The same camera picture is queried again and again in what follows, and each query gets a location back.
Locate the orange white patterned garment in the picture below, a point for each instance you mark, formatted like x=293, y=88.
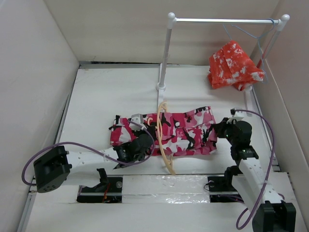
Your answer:
x=231, y=66

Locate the wooden clothes hanger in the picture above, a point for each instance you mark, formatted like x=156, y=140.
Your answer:
x=168, y=162

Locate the pink camouflage trousers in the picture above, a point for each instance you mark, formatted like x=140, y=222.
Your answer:
x=184, y=134

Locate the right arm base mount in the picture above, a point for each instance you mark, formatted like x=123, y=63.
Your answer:
x=220, y=187

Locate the silver foil tape strip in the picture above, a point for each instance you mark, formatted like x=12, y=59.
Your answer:
x=174, y=189

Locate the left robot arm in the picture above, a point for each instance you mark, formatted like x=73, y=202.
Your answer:
x=91, y=169

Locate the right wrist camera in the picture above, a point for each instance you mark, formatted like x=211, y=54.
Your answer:
x=237, y=114

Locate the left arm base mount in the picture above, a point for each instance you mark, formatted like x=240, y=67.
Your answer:
x=108, y=190

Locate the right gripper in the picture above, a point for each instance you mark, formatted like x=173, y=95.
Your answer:
x=219, y=126

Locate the white clothes rack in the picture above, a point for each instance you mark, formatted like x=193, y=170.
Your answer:
x=277, y=27

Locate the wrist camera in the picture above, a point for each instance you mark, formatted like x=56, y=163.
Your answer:
x=137, y=118
x=237, y=114

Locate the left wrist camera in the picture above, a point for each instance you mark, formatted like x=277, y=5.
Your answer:
x=137, y=118

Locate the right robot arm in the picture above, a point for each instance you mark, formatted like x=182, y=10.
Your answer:
x=268, y=210

